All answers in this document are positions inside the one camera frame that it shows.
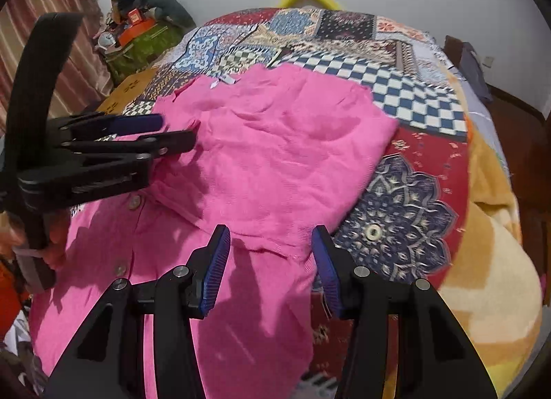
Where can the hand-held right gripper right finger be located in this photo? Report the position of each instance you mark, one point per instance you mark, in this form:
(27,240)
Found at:
(323,270)

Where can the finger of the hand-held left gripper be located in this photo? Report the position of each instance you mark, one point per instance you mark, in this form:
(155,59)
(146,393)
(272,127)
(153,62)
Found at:
(137,123)
(176,141)

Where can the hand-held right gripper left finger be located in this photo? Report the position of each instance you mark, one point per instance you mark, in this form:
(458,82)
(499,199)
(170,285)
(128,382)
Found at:
(214,272)

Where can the pink buttoned shirt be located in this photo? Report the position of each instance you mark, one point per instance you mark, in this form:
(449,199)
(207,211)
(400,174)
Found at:
(258,158)

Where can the person's left hand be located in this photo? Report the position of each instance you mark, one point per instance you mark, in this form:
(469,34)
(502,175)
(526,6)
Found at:
(54,244)

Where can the green patterned cloth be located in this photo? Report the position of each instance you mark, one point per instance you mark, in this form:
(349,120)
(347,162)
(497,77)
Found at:
(142,44)

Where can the orange box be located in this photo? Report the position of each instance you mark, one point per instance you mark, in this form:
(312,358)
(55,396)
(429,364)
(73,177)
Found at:
(134,16)

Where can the striped curtain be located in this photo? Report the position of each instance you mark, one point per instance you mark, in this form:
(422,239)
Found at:
(56,37)

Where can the grey stuffed toy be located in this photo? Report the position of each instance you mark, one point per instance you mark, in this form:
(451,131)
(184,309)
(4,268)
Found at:
(170,5)

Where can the orange and cream blanket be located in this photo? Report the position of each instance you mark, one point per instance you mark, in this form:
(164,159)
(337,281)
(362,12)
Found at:
(495,261)

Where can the patchwork patterned blanket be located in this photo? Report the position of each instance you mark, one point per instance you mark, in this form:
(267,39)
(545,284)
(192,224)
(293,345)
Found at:
(357,80)

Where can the dark wooden furniture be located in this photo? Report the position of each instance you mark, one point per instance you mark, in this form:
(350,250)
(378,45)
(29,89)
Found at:
(508,123)

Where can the blue-grey cloth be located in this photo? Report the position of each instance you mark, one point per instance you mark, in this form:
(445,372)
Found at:
(472,70)

